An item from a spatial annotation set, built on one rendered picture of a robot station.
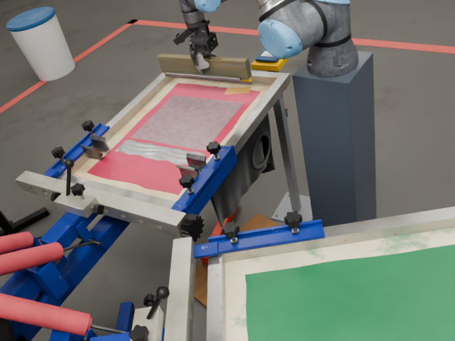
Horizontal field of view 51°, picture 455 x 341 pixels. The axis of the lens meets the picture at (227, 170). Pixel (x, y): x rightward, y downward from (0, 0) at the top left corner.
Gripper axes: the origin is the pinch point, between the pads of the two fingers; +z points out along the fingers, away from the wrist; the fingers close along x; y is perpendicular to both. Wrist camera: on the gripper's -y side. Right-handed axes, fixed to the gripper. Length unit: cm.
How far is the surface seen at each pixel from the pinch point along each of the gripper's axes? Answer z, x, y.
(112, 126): 8.4, -32.0, -25.5
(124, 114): 8.3, -24.3, -25.8
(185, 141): 11.9, -29.7, 6.5
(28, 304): -7, -110, 23
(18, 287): 5, -103, 2
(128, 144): 11.1, -37.5, -14.3
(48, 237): 3, -88, -1
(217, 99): 11.9, -2.5, 4.4
